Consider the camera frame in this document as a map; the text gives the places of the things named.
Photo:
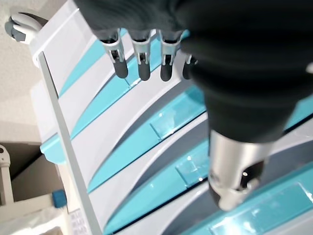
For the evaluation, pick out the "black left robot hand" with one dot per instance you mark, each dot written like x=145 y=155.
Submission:
x=232 y=61

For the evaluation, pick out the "white medical cart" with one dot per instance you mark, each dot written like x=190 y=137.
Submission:
x=66 y=137

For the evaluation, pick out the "white cart caster wheel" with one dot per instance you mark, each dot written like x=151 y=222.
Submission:
x=22 y=27

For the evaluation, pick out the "blue bed corner bumper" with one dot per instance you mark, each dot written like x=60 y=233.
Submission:
x=59 y=198

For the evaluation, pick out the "white hospital bed frame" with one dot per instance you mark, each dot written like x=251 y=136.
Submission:
x=5 y=186

